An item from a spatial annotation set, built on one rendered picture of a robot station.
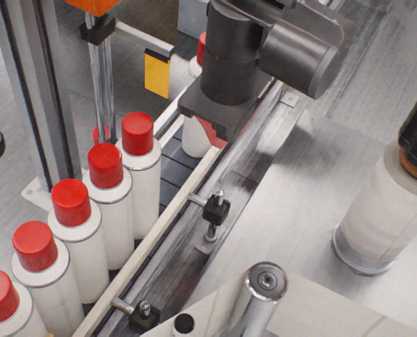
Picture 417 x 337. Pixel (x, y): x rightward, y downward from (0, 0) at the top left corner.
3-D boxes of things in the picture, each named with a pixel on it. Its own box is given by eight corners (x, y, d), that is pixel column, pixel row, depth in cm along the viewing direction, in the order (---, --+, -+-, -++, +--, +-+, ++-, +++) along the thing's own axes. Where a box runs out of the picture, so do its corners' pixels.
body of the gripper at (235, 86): (272, 82, 56) (286, 28, 50) (229, 142, 50) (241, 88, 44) (221, 59, 58) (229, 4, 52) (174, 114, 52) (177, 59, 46)
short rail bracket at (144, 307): (148, 357, 62) (148, 323, 53) (106, 331, 64) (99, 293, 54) (161, 334, 64) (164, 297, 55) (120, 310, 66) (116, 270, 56)
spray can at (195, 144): (204, 165, 75) (221, 59, 59) (174, 150, 76) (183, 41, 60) (221, 142, 78) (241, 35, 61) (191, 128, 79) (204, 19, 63)
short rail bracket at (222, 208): (214, 250, 72) (225, 204, 63) (196, 240, 73) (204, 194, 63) (224, 233, 74) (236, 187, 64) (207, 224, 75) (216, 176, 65)
